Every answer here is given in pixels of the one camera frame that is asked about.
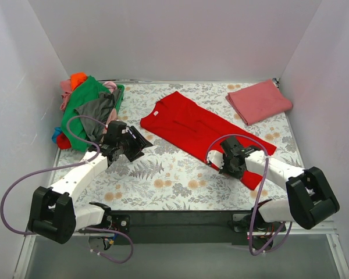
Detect green plastic basket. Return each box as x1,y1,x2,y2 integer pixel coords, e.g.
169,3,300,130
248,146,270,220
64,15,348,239
86,83,126,151

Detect folded pink t-shirt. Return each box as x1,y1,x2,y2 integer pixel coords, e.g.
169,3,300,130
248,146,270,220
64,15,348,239
225,80,293,126

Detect orange t-shirt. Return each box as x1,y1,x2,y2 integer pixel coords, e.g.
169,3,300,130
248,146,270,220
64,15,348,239
70,72,88,91

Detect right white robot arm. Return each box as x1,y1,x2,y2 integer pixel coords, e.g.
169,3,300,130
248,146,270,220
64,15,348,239
207,137,340,231

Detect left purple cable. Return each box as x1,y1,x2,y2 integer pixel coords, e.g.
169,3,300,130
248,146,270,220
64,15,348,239
0,115,134,264

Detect red garment in pile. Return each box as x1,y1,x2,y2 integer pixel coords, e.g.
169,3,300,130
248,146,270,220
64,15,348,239
56,133,72,150

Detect floral patterned table mat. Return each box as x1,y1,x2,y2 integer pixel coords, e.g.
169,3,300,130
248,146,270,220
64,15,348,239
45,81,314,212

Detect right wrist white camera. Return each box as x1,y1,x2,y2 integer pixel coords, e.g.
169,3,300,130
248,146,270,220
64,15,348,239
206,150,224,170

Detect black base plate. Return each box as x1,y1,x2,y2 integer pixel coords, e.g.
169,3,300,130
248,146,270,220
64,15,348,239
104,209,286,246

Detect pink t-shirt in pile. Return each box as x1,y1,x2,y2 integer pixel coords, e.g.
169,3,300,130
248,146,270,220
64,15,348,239
60,79,74,112

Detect green t-shirt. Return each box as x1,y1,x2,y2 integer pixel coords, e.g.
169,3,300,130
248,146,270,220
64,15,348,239
60,73,117,152

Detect grey t-shirt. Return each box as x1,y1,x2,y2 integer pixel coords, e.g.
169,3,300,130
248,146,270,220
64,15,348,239
75,88,123,141

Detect blue t-shirt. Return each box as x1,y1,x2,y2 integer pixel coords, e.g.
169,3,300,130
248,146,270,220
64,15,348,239
51,127,64,144

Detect aluminium frame rail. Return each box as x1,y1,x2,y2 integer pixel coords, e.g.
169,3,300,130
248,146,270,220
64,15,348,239
24,210,338,238

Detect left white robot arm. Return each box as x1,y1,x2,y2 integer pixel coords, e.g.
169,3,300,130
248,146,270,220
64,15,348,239
27,121,153,244

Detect red t-shirt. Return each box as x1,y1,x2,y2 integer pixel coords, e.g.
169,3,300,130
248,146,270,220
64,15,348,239
140,91,277,191

